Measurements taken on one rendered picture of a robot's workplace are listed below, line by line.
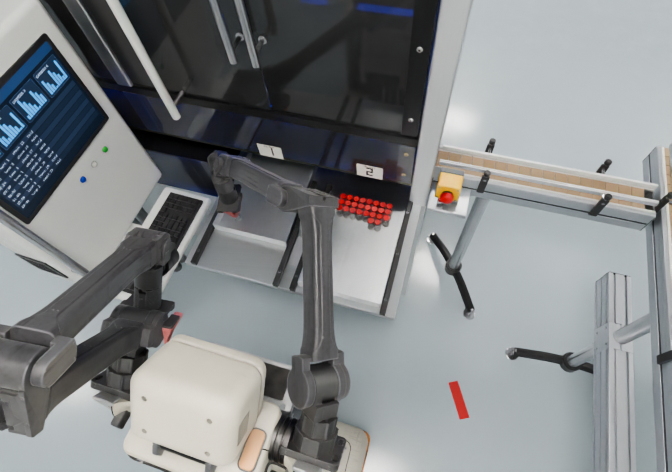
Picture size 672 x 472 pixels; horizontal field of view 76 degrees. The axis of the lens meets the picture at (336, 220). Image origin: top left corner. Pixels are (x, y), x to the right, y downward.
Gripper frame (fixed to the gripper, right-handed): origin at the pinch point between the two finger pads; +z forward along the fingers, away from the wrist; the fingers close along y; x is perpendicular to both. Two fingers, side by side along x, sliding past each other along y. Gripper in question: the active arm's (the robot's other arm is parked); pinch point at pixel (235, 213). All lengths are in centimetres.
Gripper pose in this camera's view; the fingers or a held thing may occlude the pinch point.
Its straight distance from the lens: 147.7
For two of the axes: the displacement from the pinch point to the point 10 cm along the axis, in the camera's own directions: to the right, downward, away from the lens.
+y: 0.0, -8.5, 5.3
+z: 0.1, 5.3, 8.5
